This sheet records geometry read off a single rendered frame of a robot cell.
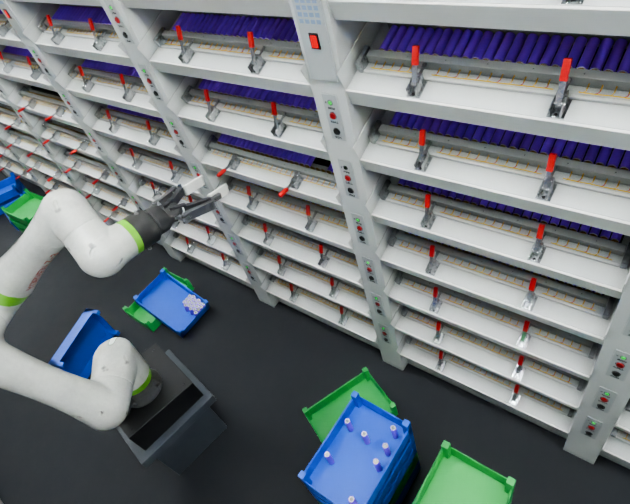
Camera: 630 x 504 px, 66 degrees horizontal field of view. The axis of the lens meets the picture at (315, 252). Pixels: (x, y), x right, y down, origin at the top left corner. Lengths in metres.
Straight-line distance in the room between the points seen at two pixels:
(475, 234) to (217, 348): 1.45
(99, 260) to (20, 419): 1.62
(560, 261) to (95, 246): 1.04
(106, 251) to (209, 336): 1.26
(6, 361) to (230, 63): 0.96
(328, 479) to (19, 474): 1.46
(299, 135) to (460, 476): 1.04
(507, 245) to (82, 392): 1.21
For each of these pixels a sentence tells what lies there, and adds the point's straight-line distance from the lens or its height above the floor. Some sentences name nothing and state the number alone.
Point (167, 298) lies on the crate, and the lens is 2.53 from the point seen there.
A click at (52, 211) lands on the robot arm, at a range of 1.23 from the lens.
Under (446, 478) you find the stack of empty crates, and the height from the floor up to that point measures 0.32.
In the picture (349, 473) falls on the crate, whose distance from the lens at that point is 1.56.
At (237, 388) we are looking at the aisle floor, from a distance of 2.17.
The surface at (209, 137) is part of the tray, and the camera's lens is 1.75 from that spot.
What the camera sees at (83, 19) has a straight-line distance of 2.00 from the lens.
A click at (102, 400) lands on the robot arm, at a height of 0.65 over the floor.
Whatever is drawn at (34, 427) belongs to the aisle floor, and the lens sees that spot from 2.64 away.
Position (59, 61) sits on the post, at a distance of 2.24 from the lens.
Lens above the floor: 1.79
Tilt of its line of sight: 46 degrees down
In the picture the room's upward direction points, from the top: 19 degrees counter-clockwise
